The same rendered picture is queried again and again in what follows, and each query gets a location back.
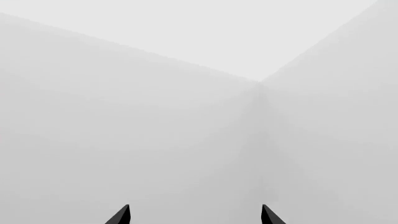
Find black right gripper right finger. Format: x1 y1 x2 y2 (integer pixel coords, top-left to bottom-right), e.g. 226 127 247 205
261 203 287 224

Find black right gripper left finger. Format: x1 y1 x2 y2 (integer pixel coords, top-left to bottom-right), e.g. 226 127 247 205
104 203 131 224

